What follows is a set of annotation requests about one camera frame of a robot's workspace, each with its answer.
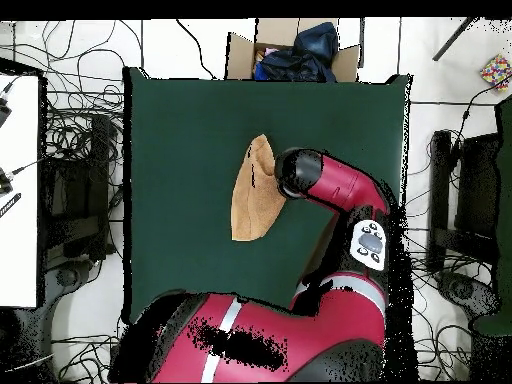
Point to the orange terry towel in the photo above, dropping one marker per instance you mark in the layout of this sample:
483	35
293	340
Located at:
252	208

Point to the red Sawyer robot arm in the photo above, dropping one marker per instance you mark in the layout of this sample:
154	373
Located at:
340	184

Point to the multicoloured patterned item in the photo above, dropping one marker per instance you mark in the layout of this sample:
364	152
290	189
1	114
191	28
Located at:
496	70

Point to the dark green table cloth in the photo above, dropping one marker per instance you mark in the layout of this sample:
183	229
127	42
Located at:
180	160

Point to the brown cardboard box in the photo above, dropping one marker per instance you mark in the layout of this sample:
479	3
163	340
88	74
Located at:
240	56

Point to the dark blue clothing pile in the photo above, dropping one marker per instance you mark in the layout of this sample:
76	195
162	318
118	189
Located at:
312	44

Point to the white desk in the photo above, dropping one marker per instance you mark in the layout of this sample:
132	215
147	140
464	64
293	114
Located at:
20	240

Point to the black ridged strip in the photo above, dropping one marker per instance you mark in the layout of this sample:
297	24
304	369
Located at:
10	204

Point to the dark green side cloth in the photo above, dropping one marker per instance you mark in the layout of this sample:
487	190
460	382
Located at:
506	200

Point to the black desk device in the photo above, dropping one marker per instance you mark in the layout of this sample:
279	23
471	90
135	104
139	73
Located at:
4	184
3	112

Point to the grey metal rod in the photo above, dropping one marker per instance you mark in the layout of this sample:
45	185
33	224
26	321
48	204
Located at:
454	40

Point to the black frame stand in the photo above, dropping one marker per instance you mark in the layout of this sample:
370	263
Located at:
100	140
440	180

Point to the black pedestal foot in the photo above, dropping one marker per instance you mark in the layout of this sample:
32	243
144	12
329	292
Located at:
460	288
68	276

